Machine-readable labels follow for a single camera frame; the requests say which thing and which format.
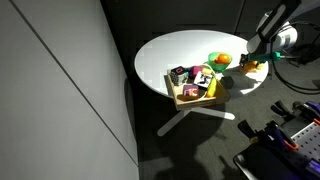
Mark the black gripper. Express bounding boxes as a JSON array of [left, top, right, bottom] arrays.
[[238, 53, 253, 72]]

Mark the orange-yellow lemon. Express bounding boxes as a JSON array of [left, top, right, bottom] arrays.
[[243, 61, 259, 74]]

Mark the green bowl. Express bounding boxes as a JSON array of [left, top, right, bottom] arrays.
[[207, 51, 233, 73]]

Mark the orange fruit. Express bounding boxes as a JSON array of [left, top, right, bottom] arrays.
[[214, 53, 232, 65]]

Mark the small yellow block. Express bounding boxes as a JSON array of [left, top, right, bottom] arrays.
[[201, 67, 214, 76]]

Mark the yellow banana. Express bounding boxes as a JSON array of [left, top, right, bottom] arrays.
[[205, 77, 218, 99]]

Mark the white block with black figure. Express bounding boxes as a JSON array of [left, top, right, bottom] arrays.
[[193, 71, 214, 89]]

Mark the magenta block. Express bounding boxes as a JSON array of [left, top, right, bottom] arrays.
[[189, 65, 204, 79]]

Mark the wooden tray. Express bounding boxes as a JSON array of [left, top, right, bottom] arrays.
[[164, 66, 232, 111]]

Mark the purple block with pink letters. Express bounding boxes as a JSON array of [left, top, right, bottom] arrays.
[[182, 83, 200, 100]]

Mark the black bag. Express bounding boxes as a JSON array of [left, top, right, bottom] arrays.
[[289, 42, 320, 66]]

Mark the white table base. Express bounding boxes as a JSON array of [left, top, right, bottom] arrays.
[[156, 106, 236, 138]]

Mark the black block with pink square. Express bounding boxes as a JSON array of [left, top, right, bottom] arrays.
[[169, 65, 190, 87]]

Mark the purple spring clamp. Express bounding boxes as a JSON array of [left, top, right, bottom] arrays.
[[292, 100, 320, 126]]

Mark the purple clamp with orange tip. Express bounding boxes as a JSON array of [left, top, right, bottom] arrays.
[[262, 120, 300, 152]]

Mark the perforated metal board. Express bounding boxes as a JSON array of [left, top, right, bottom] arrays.
[[289, 121, 320, 164]]

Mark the black box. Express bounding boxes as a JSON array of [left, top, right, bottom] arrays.
[[232, 143, 320, 180]]

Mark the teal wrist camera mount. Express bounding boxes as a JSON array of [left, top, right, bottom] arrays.
[[248, 51, 280, 64]]

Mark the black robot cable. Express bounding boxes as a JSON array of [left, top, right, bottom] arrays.
[[269, 20, 320, 96]]

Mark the black-handled spring clamp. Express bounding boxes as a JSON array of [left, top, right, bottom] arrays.
[[270, 100, 296, 122], [237, 119, 261, 142]]

